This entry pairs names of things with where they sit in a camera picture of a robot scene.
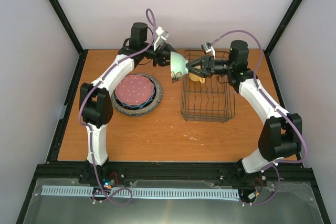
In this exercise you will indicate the mint green ceramic bowl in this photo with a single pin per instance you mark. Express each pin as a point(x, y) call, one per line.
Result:
point(178, 67)

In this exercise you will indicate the teal blue plate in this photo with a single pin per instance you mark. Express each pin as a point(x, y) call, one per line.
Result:
point(149, 102)

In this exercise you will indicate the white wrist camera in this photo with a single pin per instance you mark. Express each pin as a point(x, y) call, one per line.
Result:
point(208, 49)
point(161, 39)

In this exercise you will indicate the black frame post right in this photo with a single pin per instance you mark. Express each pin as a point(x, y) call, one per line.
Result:
point(289, 14)

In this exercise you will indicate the pink polka dot plate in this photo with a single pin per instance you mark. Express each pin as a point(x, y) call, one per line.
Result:
point(134, 80)

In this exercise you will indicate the dark wire dish rack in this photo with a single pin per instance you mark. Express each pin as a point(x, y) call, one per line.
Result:
point(212, 101)

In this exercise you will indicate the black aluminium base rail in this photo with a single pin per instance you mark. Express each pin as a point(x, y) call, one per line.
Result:
point(222, 174)

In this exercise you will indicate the right connector with wires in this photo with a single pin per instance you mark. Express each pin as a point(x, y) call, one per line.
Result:
point(258, 184)

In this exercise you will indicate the black frame post left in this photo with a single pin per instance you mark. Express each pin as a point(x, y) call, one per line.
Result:
point(66, 25)

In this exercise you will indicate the speckled large stoneware plate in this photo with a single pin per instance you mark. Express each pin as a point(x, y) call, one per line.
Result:
point(146, 110)

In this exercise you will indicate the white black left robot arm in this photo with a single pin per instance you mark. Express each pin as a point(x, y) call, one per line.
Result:
point(96, 108)

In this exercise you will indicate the black frame post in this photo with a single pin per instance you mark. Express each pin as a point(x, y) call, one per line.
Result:
point(289, 14)
point(66, 25)

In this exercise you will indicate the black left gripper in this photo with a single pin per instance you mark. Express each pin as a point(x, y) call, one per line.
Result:
point(162, 54)

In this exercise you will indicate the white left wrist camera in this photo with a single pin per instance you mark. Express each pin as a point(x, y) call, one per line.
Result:
point(161, 39)

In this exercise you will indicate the left electronics board with wires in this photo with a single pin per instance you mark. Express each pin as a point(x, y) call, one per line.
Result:
point(110, 182)

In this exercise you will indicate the yellow ceramic mug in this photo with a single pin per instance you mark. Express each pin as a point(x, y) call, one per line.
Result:
point(196, 78)

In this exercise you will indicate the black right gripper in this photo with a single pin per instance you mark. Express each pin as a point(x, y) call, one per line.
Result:
point(210, 66)

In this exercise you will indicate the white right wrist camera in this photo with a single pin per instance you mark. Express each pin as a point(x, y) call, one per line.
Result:
point(208, 49)

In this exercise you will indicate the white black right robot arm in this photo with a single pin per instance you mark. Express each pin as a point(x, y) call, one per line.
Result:
point(281, 133)

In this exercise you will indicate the light blue slotted cable duct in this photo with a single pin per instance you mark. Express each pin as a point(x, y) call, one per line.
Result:
point(143, 193)

